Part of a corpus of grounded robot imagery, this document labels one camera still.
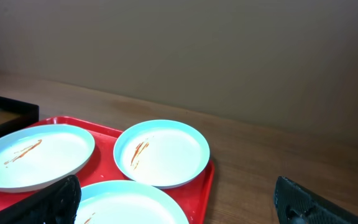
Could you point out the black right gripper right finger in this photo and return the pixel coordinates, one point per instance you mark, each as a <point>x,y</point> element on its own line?
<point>296,204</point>

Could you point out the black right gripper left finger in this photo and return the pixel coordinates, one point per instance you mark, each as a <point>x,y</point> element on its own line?
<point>56,204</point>

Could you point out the white plate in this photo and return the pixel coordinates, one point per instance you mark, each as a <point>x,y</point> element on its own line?
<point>125,201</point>
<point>33,158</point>
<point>161,153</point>

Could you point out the black water tray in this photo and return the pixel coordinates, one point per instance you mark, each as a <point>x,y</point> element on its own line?
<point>15,115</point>

